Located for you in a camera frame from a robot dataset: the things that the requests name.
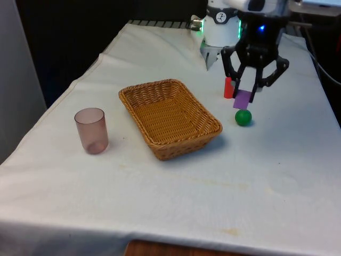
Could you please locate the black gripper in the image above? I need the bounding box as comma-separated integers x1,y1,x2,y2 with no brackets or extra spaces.
220,10,290,104

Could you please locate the purple triangular block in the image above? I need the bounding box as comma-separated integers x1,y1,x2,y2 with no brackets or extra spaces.
233,90,253,109

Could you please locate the red cylinder block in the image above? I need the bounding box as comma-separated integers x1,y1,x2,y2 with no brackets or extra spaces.
223,76,236,99

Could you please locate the brown wicker basket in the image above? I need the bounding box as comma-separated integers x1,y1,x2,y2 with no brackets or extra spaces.
118,78,223,162

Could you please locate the green ball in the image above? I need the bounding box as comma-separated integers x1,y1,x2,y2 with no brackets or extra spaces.
234,109,253,127

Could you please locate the see-through pink cup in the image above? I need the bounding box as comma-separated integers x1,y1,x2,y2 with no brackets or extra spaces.
74,107,110,155

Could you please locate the grey cable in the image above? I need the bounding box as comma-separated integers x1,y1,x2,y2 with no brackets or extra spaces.
300,13,341,86

